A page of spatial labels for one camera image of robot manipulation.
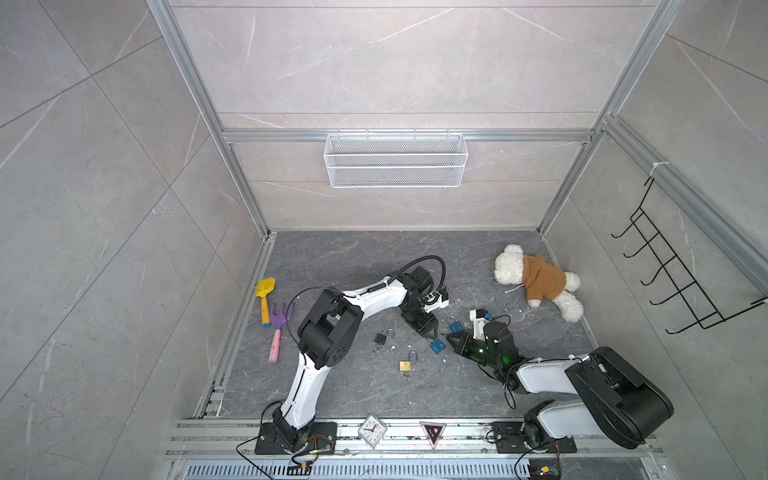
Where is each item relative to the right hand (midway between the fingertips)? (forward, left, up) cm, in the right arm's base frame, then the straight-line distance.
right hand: (446, 335), depth 89 cm
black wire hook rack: (-11, -46, +32) cm, 57 cm away
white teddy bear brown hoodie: (+16, -33, +5) cm, 38 cm away
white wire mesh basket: (+51, +13, +28) cm, 60 cm away
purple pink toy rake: (+6, +52, +1) cm, 52 cm away
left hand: (+3, +5, +1) cm, 6 cm away
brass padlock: (-8, +13, -2) cm, 15 cm away
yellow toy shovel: (+19, +61, 0) cm, 63 cm away
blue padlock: (-3, +3, -1) cm, 4 cm away
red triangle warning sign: (-25, +7, -1) cm, 26 cm away
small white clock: (-25, +22, 0) cm, 33 cm away
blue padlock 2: (+4, -4, -2) cm, 6 cm away
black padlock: (0, +20, -1) cm, 20 cm away
